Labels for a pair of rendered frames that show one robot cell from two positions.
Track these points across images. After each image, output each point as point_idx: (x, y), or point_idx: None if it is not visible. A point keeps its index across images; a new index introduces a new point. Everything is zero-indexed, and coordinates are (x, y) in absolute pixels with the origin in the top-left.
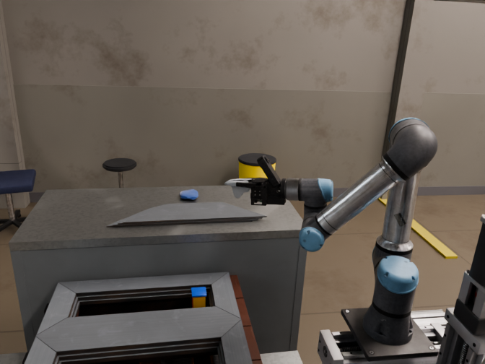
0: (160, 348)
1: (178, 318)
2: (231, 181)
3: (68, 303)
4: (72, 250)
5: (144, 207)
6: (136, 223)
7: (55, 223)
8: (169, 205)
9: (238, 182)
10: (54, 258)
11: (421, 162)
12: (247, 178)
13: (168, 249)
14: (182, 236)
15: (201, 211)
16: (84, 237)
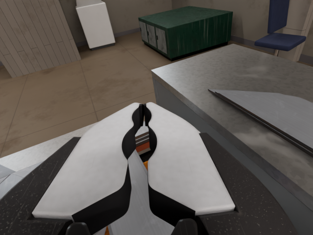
0: (109, 228)
1: (153, 224)
2: (112, 114)
3: (143, 131)
4: (173, 95)
5: (274, 89)
6: (229, 101)
7: (189, 69)
8: (300, 101)
9: (67, 146)
10: (166, 94)
11: None
12: (241, 167)
13: (232, 150)
14: (250, 150)
15: None
16: (180, 89)
